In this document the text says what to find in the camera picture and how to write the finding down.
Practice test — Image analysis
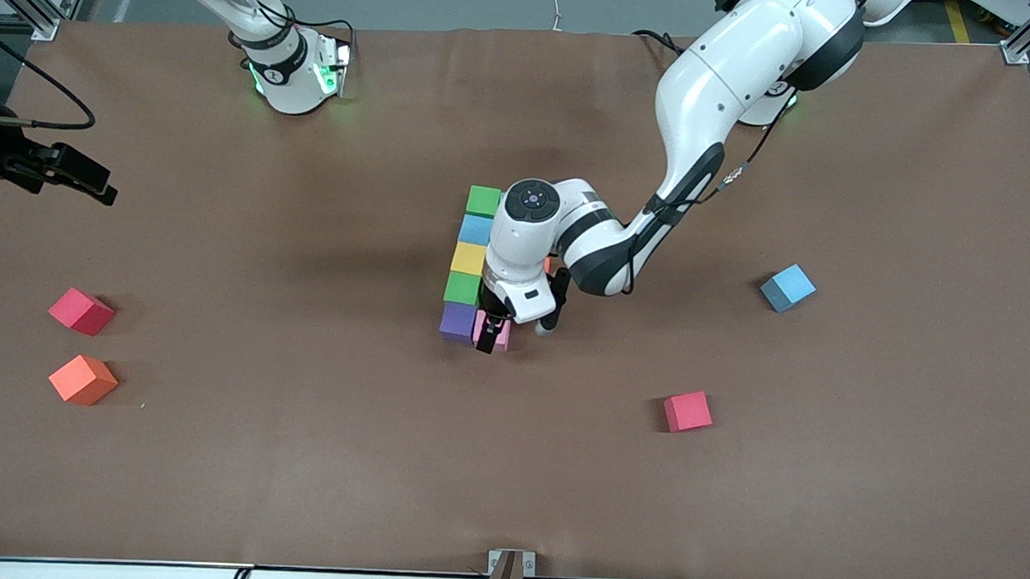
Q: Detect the green foam block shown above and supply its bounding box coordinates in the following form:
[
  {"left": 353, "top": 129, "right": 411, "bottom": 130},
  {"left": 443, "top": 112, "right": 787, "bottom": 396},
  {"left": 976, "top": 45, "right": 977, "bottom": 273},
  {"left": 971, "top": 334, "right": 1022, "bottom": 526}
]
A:
[
  {"left": 466, "top": 185, "right": 504, "bottom": 219},
  {"left": 443, "top": 271, "right": 483, "bottom": 307}
]

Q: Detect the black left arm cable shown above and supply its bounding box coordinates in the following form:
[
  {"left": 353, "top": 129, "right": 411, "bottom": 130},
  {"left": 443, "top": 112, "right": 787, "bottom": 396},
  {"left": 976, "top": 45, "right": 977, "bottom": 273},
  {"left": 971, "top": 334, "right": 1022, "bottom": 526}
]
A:
[{"left": 622, "top": 80, "right": 799, "bottom": 301}]

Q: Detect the brown table cover sheet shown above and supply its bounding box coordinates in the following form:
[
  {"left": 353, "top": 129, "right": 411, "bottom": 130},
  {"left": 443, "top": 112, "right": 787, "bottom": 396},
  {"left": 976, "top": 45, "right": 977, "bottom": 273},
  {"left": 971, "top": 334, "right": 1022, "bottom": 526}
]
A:
[{"left": 0, "top": 10, "right": 1030, "bottom": 579}]

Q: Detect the yellow foam block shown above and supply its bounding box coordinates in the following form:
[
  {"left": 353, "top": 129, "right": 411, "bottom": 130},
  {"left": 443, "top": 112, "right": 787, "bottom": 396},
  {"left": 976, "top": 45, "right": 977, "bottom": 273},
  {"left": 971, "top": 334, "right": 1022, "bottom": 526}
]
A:
[{"left": 450, "top": 241, "right": 488, "bottom": 278}]

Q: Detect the purple foam block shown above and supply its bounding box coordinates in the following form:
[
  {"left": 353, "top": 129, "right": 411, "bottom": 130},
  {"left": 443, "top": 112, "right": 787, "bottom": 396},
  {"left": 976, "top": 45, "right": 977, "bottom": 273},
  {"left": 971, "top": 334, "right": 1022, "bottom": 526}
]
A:
[{"left": 438, "top": 301, "right": 479, "bottom": 344}]

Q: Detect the red foam block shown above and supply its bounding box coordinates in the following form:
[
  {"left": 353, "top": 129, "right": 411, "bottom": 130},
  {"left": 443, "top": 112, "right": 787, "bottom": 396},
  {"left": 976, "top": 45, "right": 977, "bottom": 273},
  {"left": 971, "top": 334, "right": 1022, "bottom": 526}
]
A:
[
  {"left": 47, "top": 287, "right": 116, "bottom": 338},
  {"left": 662, "top": 390, "right": 715, "bottom": 433}
]

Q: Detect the pink foam block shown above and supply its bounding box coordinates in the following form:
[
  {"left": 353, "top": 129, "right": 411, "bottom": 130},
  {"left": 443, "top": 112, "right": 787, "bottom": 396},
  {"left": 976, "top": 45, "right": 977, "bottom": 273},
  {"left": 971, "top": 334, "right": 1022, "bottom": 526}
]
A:
[{"left": 472, "top": 309, "right": 513, "bottom": 353}]

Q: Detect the metal bracket with post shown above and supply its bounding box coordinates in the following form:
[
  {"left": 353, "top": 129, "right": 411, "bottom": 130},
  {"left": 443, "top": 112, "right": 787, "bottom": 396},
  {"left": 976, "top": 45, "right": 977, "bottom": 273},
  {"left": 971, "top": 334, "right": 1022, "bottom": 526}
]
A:
[{"left": 487, "top": 548, "right": 537, "bottom": 579}]

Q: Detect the black cable on table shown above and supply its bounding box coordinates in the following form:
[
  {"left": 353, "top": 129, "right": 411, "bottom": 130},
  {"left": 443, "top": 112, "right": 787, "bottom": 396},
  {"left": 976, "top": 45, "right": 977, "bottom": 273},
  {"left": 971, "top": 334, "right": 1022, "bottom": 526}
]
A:
[{"left": 630, "top": 28, "right": 688, "bottom": 58}]

